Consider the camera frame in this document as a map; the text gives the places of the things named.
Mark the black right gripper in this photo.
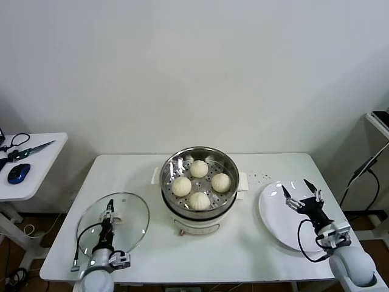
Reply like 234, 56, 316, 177
281, 178, 334, 229

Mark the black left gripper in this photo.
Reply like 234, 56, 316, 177
98, 199, 118, 250

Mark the glass lid with white handle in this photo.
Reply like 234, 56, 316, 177
76, 192, 150, 259

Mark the white steamed baozi bun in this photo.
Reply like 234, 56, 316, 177
190, 160, 209, 178
188, 192, 212, 211
210, 173, 232, 193
171, 177, 193, 197

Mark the perforated stainless steamer basket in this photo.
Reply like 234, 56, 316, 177
160, 147, 240, 214

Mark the large white plate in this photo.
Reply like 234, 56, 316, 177
258, 181, 337, 252

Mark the small white side table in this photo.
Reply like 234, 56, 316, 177
0, 132, 69, 271

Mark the white electric cooker pot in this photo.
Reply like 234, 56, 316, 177
151, 167, 250, 237

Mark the blue computer mouse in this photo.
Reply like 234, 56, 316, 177
7, 162, 32, 185

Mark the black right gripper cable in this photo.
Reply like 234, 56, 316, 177
297, 218, 332, 263

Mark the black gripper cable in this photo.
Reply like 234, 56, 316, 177
71, 223, 104, 273
297, 218, 332, 263

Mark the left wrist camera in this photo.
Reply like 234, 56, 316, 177
108, 250, 132, 271

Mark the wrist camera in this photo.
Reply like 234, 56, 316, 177
315, 221, 353, 251
108, 250, 132, 271

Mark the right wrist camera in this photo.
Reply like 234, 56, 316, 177
315, 221, 353, 251

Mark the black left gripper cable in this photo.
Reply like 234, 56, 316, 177
71, 223, 104, 273

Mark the black cable with adapter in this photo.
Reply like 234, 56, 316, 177
339, 141, 389, 214

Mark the white floor cable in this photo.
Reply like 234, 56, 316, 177
23, 212, 66, 240

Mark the black floor cable bundle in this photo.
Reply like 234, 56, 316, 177
0, 266, 30, 288

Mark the thin black cable loop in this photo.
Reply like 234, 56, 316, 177
0, 133, 30, 153

